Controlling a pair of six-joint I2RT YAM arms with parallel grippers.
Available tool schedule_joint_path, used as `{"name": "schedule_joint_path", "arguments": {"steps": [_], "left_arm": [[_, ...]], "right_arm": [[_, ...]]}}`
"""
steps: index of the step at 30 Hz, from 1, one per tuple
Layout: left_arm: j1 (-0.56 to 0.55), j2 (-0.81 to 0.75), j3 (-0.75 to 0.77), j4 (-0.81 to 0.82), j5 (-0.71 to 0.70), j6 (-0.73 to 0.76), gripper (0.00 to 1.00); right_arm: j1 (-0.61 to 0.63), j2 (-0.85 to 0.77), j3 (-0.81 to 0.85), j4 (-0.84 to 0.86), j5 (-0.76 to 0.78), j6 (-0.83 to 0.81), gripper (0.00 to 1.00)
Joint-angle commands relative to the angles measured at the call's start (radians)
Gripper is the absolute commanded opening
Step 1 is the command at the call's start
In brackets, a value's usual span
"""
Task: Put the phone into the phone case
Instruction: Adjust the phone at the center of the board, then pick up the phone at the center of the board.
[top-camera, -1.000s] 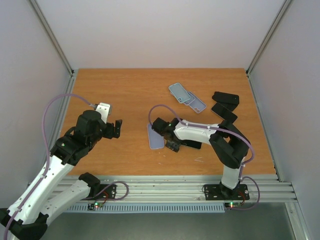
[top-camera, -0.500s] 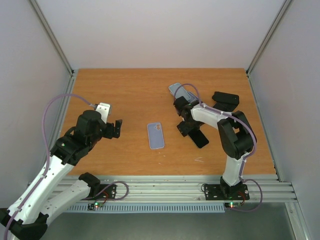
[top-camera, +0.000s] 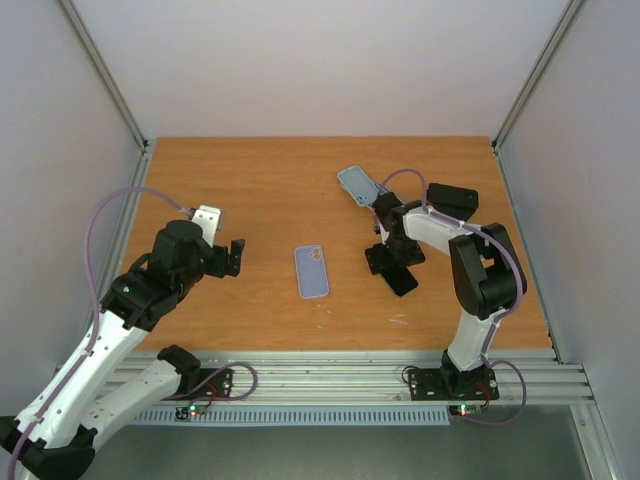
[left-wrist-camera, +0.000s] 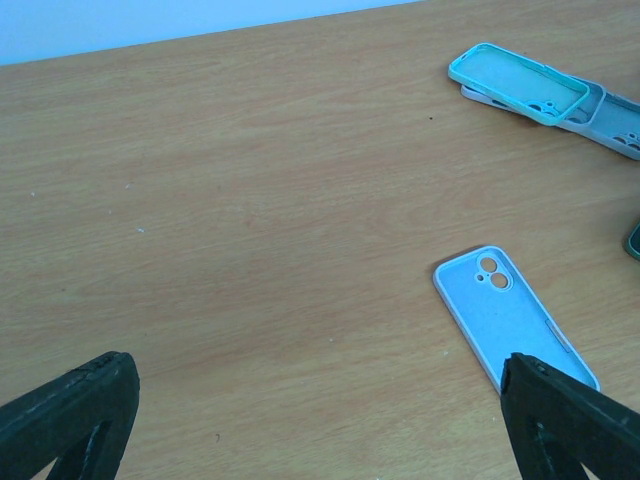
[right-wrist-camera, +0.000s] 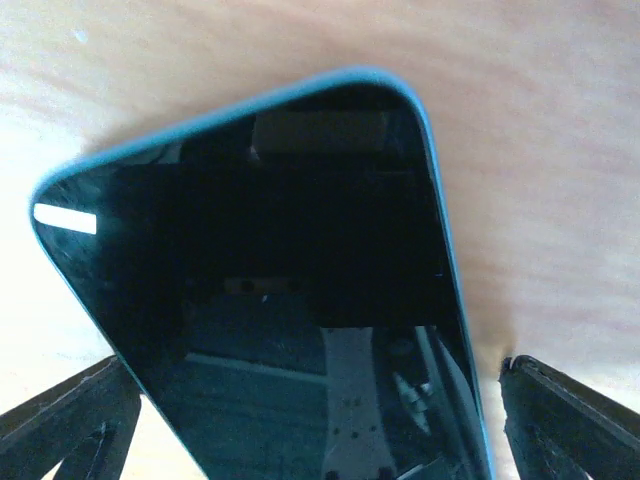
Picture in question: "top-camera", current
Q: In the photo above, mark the grey slotted cable duct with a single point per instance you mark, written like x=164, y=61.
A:
x=229, y=416

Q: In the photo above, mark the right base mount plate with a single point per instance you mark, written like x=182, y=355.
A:
x=439, y=384

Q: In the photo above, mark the base mount plate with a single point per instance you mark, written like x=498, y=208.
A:
x=220, y=385
x=439, y=384

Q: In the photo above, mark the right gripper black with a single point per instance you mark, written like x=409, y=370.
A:
x=395, y=255

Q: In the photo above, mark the aluminium rail frame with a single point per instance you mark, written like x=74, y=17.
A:
x=362, y=377

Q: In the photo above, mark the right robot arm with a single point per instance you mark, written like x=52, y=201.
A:
x=489, y=284

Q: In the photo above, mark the controller board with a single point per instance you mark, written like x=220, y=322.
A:
x=466, y=410
x=189, y=413

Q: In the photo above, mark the black phone green edge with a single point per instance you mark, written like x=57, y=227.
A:
x=400, y=280

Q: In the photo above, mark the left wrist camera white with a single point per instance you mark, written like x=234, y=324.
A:
x=210, y=220

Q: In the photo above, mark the light blue phone case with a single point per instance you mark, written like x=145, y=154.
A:
x=356, y=182

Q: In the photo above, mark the black phone case top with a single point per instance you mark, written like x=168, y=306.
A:
x=452, y=196

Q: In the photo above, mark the lavender phone case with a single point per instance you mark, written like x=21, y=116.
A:
x=311, y=273

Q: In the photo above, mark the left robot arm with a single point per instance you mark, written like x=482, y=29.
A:
x=58, y=434

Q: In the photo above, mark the left controller board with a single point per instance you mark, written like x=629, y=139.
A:
x=189, y=413

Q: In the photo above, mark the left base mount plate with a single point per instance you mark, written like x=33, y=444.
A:
x=220, y=385

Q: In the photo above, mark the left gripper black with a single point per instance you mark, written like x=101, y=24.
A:
x=221, y=268

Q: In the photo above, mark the right controller board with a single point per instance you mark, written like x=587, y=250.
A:
x=466, y=410

